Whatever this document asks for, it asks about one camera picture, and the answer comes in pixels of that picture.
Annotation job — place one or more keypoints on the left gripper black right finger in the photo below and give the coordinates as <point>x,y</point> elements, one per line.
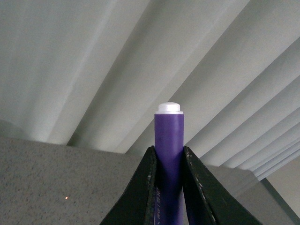
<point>206,199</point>

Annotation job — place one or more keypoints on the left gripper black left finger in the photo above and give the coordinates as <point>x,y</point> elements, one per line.
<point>136,204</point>

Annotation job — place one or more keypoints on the purple highlighter pen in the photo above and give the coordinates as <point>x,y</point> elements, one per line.
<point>169,146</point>

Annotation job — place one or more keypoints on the white pleated curtain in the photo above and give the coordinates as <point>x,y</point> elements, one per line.
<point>91,73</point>

